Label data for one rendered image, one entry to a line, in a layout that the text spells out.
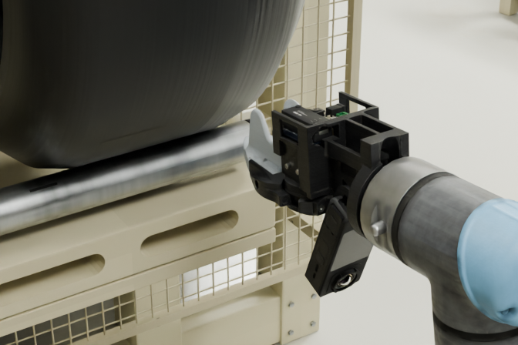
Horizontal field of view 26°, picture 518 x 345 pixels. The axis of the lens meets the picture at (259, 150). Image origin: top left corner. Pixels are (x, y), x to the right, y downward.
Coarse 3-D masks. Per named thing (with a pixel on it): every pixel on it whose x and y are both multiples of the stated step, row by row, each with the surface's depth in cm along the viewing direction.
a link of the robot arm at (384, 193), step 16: (400, 160) 83; (416, 160) 83; (384, 176) 82; (400, 176) 81; (416, 176) 81; (368, 192) 83; (384, 192) 81; (400, 192) 80; (368, 208) 82; (384, 208) 81; (368, 224) 83; (384, 224) 81; (368, 240) 84; (384, 240) 82
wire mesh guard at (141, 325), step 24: (360, 0) 187; (312, 24) 184; (360, 24) 189; (288, 48) 183; (360, 48) 191; (288, 96) 188; (312, 216) 202; (312, 240) 205; (168, 288) 191; (240, 288) 199; (120, 312) 187; (144, 312) 190; (168, 312) 193; (192, 312) 195; (96, 336) 187; (120, 336) 188
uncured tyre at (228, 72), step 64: (0, 0) 138; (64, 0) 92; (128, 0) 93; (192, 0) 96; (256, 0) 100; (0, 64) 102; (64, 64) 96; (128, 64) 97; (192, 64) 101; (256, 64) 106; (0, 128) 109; (64, 128) 102; (128, 128) 105; (192, 128) 113
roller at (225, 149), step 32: (224, 128) 122; (128, 160) 116; (160, 160) 117; (192, 160) 119; (224, 160) 121; (0, 192) 110; (32, 192) 111; (64, 192) 112; (96, 192) 114; (128, 192) 116; (0, 224) 109; (32, 224) 111
